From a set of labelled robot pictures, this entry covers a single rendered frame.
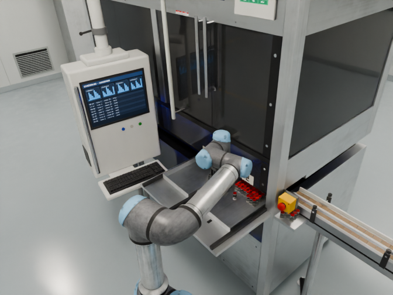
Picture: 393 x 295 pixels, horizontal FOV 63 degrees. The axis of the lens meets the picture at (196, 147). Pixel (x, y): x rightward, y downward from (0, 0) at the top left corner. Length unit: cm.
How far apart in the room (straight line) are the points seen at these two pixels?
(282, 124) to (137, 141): 112
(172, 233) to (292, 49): 82
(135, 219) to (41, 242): 218
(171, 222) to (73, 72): 119
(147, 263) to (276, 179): 77
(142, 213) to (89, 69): 113
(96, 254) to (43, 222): 70
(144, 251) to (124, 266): 160
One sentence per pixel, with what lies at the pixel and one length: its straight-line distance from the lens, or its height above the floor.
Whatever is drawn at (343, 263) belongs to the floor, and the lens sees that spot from 284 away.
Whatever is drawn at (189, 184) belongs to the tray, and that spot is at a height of 88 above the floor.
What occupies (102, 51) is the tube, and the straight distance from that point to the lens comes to 199.
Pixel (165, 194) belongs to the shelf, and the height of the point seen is 88.
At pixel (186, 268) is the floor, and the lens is 264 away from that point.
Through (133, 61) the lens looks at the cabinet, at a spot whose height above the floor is 153.
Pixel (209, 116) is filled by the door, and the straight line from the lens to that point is 185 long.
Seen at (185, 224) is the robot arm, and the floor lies 141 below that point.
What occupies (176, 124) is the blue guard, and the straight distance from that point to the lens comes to 215.
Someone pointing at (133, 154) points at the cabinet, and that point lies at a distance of 227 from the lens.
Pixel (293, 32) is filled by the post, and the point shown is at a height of 182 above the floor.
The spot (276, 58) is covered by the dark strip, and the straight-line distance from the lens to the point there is 139.
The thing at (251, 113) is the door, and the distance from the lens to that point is 158.
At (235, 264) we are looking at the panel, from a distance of 241.
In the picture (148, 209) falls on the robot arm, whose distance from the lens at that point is 102.
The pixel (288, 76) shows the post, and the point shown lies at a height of 165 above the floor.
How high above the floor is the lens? 213
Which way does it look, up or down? 33 degrees down
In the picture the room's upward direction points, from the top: 3 degrees counter-clockwise
